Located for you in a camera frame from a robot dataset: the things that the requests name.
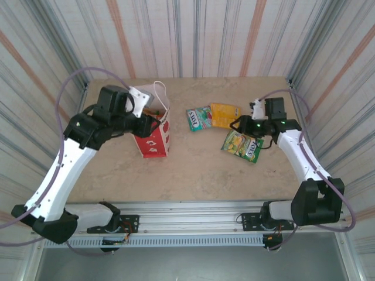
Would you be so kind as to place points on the yellow snack packet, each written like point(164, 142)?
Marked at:
point(224, 114)

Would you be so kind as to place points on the red white paper bag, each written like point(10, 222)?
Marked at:
point(152, 146)

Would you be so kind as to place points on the teal Fox's candy packet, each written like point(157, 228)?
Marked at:
point(199, 118)

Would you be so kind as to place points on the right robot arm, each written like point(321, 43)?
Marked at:
point(293, 152)

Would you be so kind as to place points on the black connector box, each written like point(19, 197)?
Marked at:
point(109, 249)
point(272, 241)

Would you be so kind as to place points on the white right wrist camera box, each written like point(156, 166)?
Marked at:
point(257, 109)

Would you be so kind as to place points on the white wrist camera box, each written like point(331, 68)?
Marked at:
point(139, 98)
point(257, 109)

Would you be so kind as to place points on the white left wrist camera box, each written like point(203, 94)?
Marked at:
point(139, 98)

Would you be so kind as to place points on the aluminium side rail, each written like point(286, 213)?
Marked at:
point(83, 96)
point(291, 83)

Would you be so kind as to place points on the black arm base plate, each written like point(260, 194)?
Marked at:
point(249, 221)
point(132, 222)

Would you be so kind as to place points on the aluminium rail frame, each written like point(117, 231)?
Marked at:
point(187, 216)

